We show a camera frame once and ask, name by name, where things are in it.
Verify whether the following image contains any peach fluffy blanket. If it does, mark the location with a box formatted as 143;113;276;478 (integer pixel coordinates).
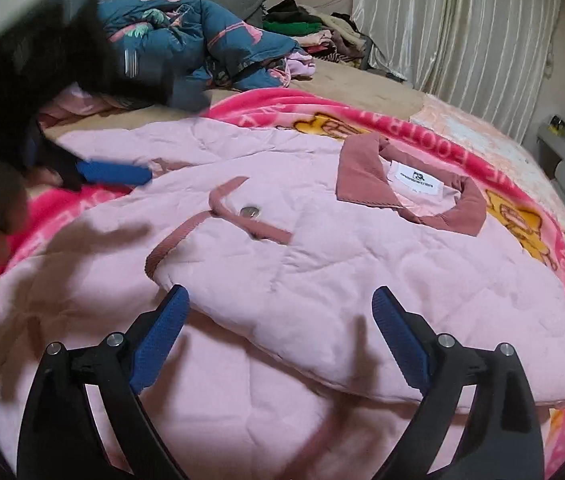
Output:
420;92;558;181

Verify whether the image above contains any pile of clothes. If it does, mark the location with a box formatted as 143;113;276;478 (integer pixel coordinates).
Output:
262;0;374;63

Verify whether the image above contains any pink quilted jacket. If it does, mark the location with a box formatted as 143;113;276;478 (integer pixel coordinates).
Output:
0;120;565;480

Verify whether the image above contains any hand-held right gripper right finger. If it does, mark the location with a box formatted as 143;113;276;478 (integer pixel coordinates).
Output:
371;286;548;480

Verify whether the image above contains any blue floral duvet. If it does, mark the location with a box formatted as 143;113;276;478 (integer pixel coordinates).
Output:
97;0;304;93

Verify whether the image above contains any grey pillow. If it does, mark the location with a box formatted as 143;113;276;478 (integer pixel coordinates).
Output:
97;0;268;27

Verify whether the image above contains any bed with tan sheet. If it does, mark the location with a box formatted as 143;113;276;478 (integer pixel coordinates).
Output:
0;55;565;411

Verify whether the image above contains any pink printed blanket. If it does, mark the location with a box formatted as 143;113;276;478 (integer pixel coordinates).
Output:
0;87;565;480

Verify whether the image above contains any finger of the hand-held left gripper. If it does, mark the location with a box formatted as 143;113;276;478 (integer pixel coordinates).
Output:
27;120;154;192

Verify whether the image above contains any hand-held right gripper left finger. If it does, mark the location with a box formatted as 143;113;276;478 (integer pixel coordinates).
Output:
16;284;190;480

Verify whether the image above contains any lilac cloth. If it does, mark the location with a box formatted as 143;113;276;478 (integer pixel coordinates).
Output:
285;52;316;79

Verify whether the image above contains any pale striped curtain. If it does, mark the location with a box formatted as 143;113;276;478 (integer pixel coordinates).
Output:
353;0;563;111

